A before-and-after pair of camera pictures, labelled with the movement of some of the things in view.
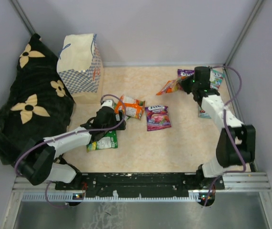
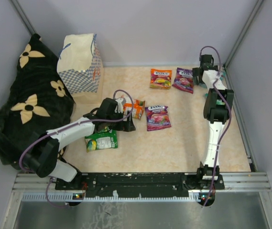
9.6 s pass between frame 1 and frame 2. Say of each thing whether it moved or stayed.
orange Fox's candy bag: moved
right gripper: moved
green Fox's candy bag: stayed
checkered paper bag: stayed
